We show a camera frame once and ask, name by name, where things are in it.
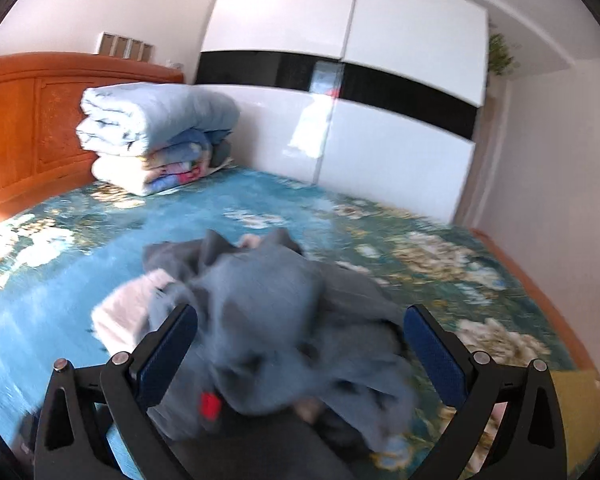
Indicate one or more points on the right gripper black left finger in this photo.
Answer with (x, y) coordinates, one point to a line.
(69, 443)

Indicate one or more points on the folded light blue quilt stack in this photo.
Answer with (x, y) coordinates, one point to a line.
(149, 138)

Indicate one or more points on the pink white fleece garment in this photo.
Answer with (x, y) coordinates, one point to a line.
(186, 270)

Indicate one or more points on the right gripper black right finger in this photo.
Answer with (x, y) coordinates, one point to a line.
(530, 443)

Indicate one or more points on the green potted plant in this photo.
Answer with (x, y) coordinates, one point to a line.
(501, 62)

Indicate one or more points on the blue floral bed blanket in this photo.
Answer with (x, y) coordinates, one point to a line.
(311, 306)

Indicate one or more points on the white black glossy wardrobe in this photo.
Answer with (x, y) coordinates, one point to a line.
(376, 99)

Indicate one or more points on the wall picture frames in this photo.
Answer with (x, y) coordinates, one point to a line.
(124, 47)

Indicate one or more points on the dark grey hooded jacket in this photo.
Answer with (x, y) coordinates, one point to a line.
(220, 252)

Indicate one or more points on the light grey fleece garment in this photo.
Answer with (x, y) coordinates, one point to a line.
(285, 329)

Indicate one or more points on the orange wooden headboard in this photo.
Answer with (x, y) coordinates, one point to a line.
(40, 92)

